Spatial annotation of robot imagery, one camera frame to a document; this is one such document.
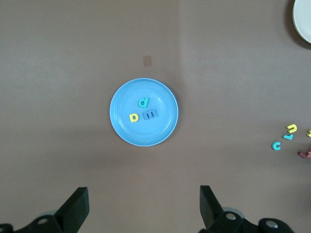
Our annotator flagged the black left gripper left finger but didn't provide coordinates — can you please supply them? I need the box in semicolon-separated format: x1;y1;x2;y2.
17;186;90;233

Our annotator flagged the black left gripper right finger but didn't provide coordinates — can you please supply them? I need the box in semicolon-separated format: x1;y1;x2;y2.
198;185;245;233

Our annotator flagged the blue letter m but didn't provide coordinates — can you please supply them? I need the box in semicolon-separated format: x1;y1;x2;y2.
142;109;158;121

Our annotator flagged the blue plate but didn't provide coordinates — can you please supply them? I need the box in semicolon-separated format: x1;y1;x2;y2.
109;78;179;147

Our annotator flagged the red letter f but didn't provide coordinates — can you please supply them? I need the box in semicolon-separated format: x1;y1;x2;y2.
297;147;311;159

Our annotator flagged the beige plate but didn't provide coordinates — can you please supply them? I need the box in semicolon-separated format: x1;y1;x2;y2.
293;0;311;44

